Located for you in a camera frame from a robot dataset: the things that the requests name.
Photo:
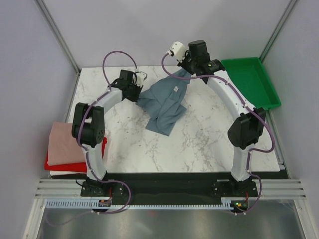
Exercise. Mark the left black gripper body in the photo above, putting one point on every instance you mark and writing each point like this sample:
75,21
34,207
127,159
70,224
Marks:
134,91

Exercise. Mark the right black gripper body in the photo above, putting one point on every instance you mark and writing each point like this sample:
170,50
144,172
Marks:
188,63

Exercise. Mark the blue grey t shirt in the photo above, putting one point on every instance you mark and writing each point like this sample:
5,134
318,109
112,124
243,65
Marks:
162,102

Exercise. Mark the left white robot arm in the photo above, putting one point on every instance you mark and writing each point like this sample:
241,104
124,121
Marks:
88,128

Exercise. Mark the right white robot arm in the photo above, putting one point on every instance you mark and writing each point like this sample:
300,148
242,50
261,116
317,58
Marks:
248,120

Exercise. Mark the green plastic tray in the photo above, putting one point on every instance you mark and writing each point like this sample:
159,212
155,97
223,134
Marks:
251,78

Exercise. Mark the pink folded t shirt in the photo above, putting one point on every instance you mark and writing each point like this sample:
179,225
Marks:
60,131

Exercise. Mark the red folded t shirt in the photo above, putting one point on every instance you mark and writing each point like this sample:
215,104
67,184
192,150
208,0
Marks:
62,167

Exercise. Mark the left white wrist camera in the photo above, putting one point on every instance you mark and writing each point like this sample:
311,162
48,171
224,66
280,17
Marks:
140,78

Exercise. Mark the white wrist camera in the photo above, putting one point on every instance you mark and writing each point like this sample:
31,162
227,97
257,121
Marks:
140,78
178,50

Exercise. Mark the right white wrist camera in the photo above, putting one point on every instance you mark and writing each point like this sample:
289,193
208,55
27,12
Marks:
178,50

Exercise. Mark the left aluminium corner post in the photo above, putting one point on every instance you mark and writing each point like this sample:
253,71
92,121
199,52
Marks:
57,34

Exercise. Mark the aluminium corner post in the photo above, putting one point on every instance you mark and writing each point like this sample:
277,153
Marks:
57,34
278,28

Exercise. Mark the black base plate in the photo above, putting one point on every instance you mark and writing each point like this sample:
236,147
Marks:
168,187

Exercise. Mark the right aluminium corner post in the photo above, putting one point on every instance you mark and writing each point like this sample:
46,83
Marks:
278,28

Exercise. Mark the aluminium frame rail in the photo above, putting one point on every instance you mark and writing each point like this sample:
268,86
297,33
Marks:
271,189

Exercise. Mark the light blue cable duct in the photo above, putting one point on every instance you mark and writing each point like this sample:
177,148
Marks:
112,204

